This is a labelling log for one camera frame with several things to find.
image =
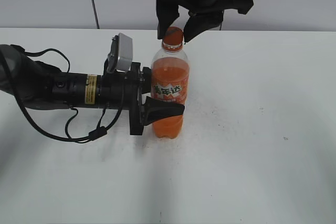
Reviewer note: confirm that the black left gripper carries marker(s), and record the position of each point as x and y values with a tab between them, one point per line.
121	91

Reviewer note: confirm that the orange bottle cap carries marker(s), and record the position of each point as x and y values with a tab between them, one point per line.
173	39

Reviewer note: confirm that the orange soda plastic bottle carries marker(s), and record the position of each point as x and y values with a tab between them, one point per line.
170	74

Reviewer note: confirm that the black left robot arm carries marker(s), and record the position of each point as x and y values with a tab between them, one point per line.
40	86

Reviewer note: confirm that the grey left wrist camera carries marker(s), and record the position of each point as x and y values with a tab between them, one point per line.
120	56

